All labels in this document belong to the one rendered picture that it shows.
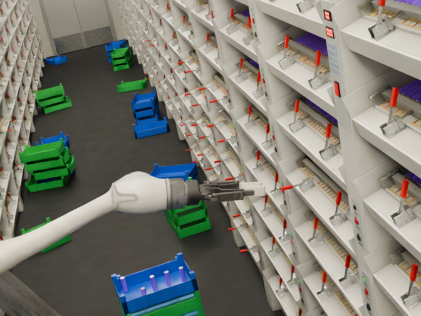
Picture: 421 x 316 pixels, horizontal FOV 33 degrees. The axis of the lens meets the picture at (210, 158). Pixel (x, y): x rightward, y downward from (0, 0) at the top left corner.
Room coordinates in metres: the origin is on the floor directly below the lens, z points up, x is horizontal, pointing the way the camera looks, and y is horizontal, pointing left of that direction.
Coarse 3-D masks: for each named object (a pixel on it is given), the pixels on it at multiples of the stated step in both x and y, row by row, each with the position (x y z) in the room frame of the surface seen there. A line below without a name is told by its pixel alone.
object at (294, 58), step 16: (288, 32) 2.14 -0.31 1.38; (304, 32) 2.14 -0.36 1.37; (272, 48) 2.13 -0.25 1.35; (288, 48) 2.12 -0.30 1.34; (304, 48) 1.96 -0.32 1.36; (320, 48) 1.91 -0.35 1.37; (272, 64) 2.06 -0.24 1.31; (288, 64) 1.96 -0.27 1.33; (304, 64) 1.89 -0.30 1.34; (320, 64) 1.82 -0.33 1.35; (288, 80) 1.92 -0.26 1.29; (304, 80) 1.79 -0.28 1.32; (320, 80) 1.70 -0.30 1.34; (304, 96) 1.81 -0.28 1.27; (320, 96) 1.64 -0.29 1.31
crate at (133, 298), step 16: (144, 272) 2.60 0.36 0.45; (160, 272) 2.62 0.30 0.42; (176, 272) 2.63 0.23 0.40; (192, 272) 2.46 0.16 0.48; (128, 288) 2.57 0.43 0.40; (160, 288) 2.52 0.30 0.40; (176, 288) 2.43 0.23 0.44; (192, 288) 2.45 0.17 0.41; (128, 304) 2.39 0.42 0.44; (144, 304) 2.40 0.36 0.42
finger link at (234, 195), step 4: (220, 192) 1.90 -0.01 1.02; (224, 192) 1.90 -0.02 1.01; (228, 192) 1.90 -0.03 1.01; (232, 192) 1.90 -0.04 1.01; (236, 192) 1.90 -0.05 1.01; (240, 192) 1.90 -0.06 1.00; (212, 196) 1.87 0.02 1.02; (216, 196) 1.88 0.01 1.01; (220, 196) 1.88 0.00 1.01; (224, 196) 1.89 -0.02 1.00; (228, 196) 1.89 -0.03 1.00; (232, 196) 1.89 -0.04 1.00; (236, 196) 1.90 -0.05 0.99; (220, 200) 1.88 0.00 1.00; (224, 200) 1.89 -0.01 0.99; (228, 200) 1.89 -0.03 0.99; (232, 200) 1.89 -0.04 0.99; (236, 200) 1.89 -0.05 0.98
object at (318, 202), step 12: (300, 156) 2.13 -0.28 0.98; (288, 168) 2.13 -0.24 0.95; (288, 180) 2.10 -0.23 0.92; (300, 180) 2.04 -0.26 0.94; (300, 192) 1.97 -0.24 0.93; (312, 192) 1.93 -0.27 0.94; (312, 204) 1.87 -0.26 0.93; (324, 204) 1.83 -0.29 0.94; (324, 216) 1.78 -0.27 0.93; (336, 228) 1.69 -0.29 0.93; (348, 228) 1.66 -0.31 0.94; (348, 240) 1.53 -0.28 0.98; (348, 252) 1.63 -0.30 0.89
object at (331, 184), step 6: (306, 162) 2.08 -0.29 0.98; (312, 162) 2.06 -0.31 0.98; (312, 168) 2.03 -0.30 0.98; (318, 168) 2.01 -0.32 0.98; (318, 174) 1.97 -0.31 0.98; (324, 174) 1.95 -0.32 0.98; (324, 180) 1.92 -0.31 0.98; (330, 180) 1.90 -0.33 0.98; (330, 186) 1.87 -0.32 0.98; (336, 186) 1.85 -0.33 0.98; (336, 192) 1.82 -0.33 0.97; (342, 192) 1.80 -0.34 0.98; (342, 198) 1.79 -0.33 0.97; (342, 204) 1.76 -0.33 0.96; (348, 204) 1.75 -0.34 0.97
